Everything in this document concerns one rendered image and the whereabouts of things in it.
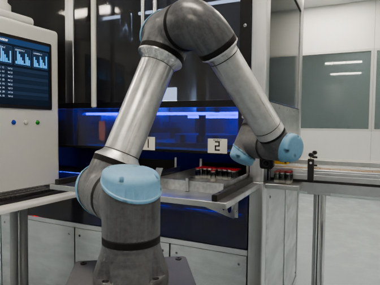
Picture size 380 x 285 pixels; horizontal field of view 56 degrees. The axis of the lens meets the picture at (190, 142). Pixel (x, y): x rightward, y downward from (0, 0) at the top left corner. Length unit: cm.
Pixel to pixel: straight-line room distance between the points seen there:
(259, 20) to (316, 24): 475
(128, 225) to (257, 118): 41
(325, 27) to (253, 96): 535
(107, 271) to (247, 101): 48
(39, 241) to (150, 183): 153
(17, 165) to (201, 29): 116
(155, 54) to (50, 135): 106
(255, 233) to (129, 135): 82
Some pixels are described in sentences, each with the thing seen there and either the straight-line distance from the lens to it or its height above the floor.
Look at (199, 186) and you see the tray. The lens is 122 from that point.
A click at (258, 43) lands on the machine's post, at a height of 142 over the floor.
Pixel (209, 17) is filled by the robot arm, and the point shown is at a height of 134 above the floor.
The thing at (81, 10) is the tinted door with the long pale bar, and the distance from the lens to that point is 195.
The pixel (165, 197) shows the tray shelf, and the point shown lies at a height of 88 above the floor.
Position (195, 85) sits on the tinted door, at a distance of 154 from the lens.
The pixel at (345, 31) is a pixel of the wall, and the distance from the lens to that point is 616.
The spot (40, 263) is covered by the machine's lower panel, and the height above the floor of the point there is 35.
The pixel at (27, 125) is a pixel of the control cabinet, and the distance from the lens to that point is 176.
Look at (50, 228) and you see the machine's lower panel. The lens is 209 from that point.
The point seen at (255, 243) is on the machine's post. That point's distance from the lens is 151.
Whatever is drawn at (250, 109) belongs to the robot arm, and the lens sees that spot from 88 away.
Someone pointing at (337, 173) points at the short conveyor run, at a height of 92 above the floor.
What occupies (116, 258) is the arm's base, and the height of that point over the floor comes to 86.
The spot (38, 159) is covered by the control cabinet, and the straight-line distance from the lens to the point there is 180.
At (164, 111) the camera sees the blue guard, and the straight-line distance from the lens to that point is 159.
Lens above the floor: 111
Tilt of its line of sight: 3 degrees down
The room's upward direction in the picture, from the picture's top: 1 degrees clockwise
